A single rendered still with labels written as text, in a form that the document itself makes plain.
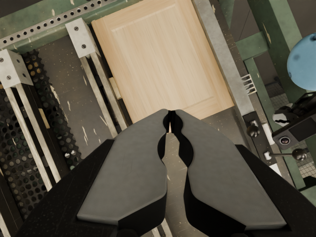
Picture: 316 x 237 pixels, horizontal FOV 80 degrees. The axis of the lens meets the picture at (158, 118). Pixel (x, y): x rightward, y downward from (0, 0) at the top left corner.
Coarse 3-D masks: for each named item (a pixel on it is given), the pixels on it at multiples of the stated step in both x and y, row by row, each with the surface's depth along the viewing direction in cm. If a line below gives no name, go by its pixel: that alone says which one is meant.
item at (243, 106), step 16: (192, 0) 69; (208, 0) 68; (208, 16) 68; (208, 32) 68; (224, 48) 68; (224, 64) 68; (224, 80) 70; (240, 80) 68; (240, 96) 68; (240, 112) 68
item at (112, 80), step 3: (111, 78) 69; (111, 81) 69; (114, 81) 69; (111, 84) 69; (114, 84) 69; (114, 87) 69; (117, 87) 69; (114, 90) 69; (117, 90) 69; (117, 93) 69; (117, 96) 69; (120, 96) 69
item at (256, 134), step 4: (252, 120) 67; (252, 124) 66; (256, 124) 66; (248, 128) 58; (252, 128) 57; (256, 128) 56; (248, 132) 57; (252, 132) 56; (256, 132) 56; (252, 136) 57; (256, 136) 57
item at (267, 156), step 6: (294, 150) 58; (300, 150) 57; (264, 156) 67; (270, 156) 66; (276, 156) 64; (282, 156) 62; (288, 156) 61; (294, 156) 58; (300, 156) 56; (306, 156) 56
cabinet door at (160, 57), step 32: (160, 0) 70; (96, 32) 70; (128, 32) 70; (160, 32) 70; (192, 32) 70; (128, 64) 70; (160, 64) 70; (192, 64) 70; (128, 96) 70; (160, 96) 70; (192, 96) 70; (224, 96) 70
